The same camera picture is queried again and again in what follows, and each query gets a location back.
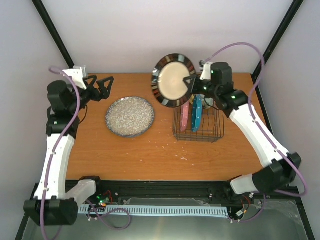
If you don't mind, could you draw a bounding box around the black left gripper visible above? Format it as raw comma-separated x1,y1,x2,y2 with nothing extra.
69,74,115,113

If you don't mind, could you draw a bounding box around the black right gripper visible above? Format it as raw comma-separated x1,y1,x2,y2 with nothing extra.
183,74,219,99

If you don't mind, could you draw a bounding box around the teal blue plate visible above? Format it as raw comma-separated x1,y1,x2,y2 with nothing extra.
191,94,203,132

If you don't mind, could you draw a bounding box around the black rimmed cream plate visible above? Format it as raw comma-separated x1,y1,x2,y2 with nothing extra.
151,53,196,108

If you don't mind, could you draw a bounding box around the pink polka dot plate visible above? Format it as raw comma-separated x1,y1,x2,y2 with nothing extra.
180,102,190,132

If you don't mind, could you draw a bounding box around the mint green ceramic bowl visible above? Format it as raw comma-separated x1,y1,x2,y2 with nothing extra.
202,98,214,109

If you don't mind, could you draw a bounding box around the speckled large stoneware plate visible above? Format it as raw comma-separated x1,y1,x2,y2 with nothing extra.
105,96,155,138

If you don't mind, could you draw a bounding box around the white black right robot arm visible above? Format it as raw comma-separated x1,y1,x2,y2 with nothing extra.
151,58,302,195

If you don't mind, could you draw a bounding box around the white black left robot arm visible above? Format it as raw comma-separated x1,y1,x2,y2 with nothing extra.
23,75,114,227

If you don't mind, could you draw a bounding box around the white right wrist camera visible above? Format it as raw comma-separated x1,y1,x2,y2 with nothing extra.
199,60,213,81

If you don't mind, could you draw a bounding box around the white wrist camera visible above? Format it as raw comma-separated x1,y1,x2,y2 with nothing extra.
199,60,213,81
63,65,88,90

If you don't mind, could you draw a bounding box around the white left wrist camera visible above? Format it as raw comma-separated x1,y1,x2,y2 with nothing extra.
63,65,88,90

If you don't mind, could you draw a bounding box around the dark wire dish rack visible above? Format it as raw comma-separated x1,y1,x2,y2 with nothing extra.
172,105,225,143

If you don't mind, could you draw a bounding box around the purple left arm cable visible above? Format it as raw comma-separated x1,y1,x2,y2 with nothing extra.
39,66,132,240

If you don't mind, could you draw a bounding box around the black frame post left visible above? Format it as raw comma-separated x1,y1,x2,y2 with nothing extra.
31,0,75,68

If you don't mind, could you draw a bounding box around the black frame post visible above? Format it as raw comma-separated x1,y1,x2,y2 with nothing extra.
263,0,304,65
31,0,75,68

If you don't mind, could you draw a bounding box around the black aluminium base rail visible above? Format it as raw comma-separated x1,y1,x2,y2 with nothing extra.
32,180,300,208

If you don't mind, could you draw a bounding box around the left electronics board with wires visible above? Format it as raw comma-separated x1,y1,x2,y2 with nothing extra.
96,190,113,207

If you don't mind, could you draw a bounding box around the light blue slotted cable duct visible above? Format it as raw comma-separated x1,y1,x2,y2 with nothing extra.
77,204,229,218

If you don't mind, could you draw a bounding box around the right connector with wires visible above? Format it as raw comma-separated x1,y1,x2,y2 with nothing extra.
235,195,253,221

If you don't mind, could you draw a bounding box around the black frame post right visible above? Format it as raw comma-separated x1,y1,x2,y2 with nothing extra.
263,0,304,65

